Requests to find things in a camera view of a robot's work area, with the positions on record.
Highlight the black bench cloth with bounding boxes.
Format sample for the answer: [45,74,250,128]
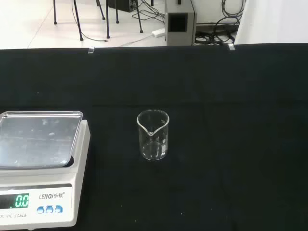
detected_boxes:
[0,42,308,231]

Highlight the black equipment box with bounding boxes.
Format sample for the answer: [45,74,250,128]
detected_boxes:
[108,0,139,13]

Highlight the black tripod legs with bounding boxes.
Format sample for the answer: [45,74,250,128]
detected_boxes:
[106,0,144,39]
[52,0,106,41]

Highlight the grey metal box unit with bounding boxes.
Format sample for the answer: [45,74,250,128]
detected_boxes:
[164,0,198,47]

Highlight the black floor cable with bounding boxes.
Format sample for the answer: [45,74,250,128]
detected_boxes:
[72,4,108,42]

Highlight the white board panel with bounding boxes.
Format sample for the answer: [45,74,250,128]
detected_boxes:
[234,0,308,46]

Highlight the white electronic balance steel pan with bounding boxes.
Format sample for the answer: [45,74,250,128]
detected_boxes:
[0,110,91,230]

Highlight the coiled black cables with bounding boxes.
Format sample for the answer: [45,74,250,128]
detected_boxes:
[194,0,247,46]

